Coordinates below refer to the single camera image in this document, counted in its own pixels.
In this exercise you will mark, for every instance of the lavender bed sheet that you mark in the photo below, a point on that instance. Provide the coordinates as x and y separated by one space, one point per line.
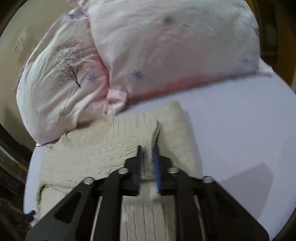
244 137

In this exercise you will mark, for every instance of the beige cable knit sweater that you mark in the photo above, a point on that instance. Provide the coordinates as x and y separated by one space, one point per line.
102 146

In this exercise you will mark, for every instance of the pink floral pillow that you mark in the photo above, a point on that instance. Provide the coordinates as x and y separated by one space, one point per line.
155 47

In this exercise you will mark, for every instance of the dark bedside furniture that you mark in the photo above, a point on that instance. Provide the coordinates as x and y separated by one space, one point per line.
14 168

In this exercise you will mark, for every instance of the wooden headboard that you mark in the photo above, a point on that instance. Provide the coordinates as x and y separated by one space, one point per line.
276 21

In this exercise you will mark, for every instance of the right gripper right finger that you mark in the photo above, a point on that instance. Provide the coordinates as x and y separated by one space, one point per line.
204 210

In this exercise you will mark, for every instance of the white wall switch plate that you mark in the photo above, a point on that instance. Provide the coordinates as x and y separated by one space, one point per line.
22 41

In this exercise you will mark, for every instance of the pink tree print pillow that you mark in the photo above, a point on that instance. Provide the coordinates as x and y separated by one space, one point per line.
64 82

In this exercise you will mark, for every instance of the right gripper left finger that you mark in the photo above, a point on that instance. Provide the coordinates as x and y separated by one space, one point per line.
92 210

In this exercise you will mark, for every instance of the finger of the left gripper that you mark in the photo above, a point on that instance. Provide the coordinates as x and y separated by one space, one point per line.
31 213

